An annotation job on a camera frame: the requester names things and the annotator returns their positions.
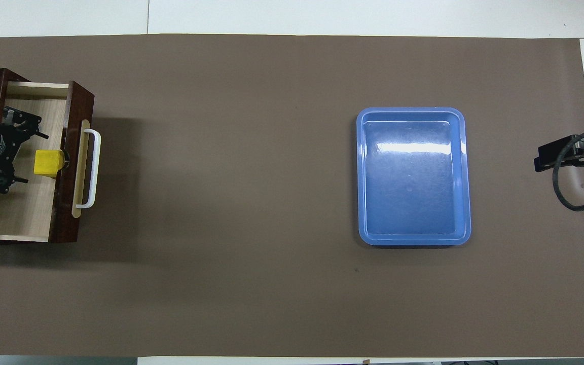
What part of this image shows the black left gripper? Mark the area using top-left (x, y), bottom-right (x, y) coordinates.
top-left (0, 106), bottom-right (49, 194)

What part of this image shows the yellow cube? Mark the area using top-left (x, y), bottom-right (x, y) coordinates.
top-left (33, 149), bottom-right (65, 178)

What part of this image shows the wooden drawer with white handle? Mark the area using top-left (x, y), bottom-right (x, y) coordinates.
top-left (0, 80), bottom-right (101, 245)

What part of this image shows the blue plastic tray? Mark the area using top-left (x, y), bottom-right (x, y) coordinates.
top-left (356, 107), bottom-right (472, 247)

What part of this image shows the brown table mat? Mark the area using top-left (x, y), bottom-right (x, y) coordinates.
top-left (0, 34), bottom-right (584, 358)

